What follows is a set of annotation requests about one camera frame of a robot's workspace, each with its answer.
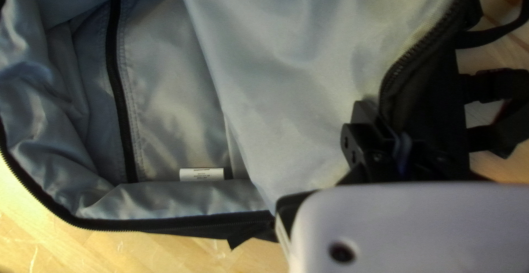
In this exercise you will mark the black backpack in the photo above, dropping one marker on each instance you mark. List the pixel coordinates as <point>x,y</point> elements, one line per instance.
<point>289,58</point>

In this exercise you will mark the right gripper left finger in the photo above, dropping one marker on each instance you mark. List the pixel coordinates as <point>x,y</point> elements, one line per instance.
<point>368,149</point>

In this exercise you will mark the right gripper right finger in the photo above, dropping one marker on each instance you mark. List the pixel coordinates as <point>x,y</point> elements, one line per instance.
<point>434,165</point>

